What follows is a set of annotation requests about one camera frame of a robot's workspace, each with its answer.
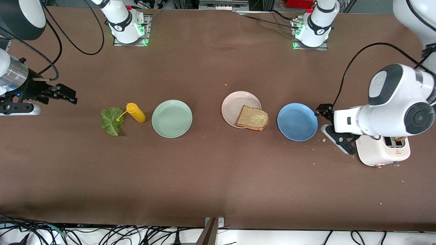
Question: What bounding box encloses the grey metal frame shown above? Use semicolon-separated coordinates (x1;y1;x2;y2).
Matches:
199;0;250;12

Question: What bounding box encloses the green lettuce leaf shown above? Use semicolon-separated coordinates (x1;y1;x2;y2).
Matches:
101;107;125;136

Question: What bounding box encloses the blue round plate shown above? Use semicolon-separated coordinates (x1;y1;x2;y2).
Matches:
277;103;318;142

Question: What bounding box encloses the long black arm cable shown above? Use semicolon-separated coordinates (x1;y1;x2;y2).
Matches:
40;0;105;75
332;42;426;109

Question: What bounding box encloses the yellow squeeze sauce bottle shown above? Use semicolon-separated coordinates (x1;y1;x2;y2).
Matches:
116;103;146;123

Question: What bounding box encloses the white two-slot toaster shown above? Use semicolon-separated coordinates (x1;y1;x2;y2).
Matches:
355;134;411;168

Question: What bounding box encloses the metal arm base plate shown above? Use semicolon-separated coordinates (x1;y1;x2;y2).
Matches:
291;18;329;51
113;14;151;47

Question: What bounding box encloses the teal cable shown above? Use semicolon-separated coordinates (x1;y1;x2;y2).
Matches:
43;224;65;236

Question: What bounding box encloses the red box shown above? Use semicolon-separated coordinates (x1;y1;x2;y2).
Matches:
286;0;315;9

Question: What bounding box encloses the black cable on table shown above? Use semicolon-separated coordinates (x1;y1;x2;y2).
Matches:
238;10;300;31

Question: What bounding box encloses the beige round plate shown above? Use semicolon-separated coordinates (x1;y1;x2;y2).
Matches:
221;91;262;129

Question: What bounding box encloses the mint green round plate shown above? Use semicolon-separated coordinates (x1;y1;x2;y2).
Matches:
152;99;193;138

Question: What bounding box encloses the aluminium post with bracket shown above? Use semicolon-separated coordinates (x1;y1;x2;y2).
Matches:
195;217;225;245

